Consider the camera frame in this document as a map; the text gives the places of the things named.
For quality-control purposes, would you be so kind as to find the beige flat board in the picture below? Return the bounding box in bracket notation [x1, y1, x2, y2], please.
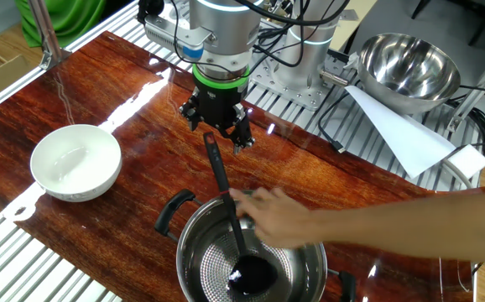
[330, 0, 378, 51]

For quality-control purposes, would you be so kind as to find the white ceramic bowl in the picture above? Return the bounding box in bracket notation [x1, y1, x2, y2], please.
[29, 123, 123, 203]

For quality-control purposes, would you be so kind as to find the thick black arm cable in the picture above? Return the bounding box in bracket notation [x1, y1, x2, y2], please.
[232, 0, 352, 68]

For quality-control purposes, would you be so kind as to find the black plastic ladle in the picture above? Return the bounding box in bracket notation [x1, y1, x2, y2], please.
[202, 131, 279, 297]

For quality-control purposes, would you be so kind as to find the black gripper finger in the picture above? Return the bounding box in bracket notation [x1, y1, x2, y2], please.
[178, 91, 205, 133]
[219, 103, 256, 156]

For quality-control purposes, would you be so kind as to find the white folded paper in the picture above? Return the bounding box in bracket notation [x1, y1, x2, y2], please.
[345, 85, 485, 180]

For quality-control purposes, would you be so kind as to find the black cable bundle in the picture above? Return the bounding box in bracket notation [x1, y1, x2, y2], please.
[447, 83, 485, 148]

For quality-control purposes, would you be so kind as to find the bare person hand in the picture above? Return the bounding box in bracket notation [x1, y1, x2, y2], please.
[228, 186, 326, 250]

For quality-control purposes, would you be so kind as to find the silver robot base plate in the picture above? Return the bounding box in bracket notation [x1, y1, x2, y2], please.
[250, 39, 352, 112]

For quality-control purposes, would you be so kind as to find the wood grain table mat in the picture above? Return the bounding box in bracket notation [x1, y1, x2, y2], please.
[0, 29, 485, 302]

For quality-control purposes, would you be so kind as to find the black usb cable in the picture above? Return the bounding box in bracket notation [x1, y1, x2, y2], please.
[317, 90, 352, 154]

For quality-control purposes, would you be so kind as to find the bare person forearm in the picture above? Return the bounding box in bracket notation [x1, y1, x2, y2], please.
[320, 190, 485, 265]

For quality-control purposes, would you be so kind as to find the silver cable connector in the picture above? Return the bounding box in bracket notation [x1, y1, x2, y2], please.
[320, 69, 351, 88]

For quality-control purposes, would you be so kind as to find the white hose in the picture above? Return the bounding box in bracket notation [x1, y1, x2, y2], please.
[441, 158, 475, 190]

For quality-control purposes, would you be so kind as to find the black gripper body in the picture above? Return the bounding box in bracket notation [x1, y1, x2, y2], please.
[192, 80, 251, 131]

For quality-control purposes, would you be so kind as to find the steel pot with black handles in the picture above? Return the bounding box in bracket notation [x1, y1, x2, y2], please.
[154, 188, 357, 302]

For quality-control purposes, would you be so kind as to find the black chair base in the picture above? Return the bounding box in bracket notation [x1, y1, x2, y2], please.
[409, 0, 485, 47]

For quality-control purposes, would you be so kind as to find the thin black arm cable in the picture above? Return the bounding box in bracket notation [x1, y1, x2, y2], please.
[169, 0, 306, 81]

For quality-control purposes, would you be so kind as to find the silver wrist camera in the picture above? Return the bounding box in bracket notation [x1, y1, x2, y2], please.
[143, 14, 214, 60]

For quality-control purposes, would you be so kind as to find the steel mixing bowl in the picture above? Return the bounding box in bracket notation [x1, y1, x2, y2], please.
[356, 32, 462, 115]

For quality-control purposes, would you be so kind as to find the green cloth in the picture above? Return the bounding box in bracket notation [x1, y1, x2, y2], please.
[14, 0, 107, 48]

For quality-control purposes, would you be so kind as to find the aluminium frame post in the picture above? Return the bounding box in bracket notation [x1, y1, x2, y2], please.
[27, 0, 71, 70]
[446, 41, 485, 133]

